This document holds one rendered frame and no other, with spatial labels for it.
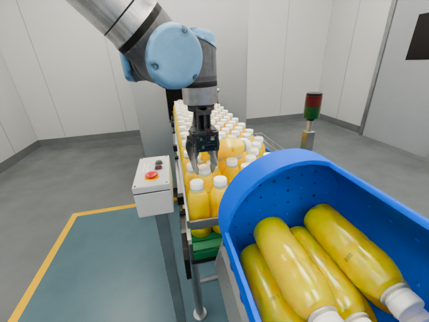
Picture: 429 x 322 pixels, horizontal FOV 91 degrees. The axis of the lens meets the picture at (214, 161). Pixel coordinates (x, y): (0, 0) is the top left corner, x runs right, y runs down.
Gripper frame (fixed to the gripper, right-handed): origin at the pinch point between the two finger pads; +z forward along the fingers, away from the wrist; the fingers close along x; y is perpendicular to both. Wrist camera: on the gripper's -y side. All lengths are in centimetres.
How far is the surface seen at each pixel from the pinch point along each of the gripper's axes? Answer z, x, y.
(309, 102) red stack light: -14, 47, -19
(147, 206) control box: 5.8, -17.7, 7.3
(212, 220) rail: 12.0, 0.0, 10.3
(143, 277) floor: 109, -43, -54
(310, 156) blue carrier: -14.1, 15.6, 28.1
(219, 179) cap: 0.8, 3.5, 6.3
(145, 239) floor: 109, -44, -92
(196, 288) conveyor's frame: 82, -6, -18
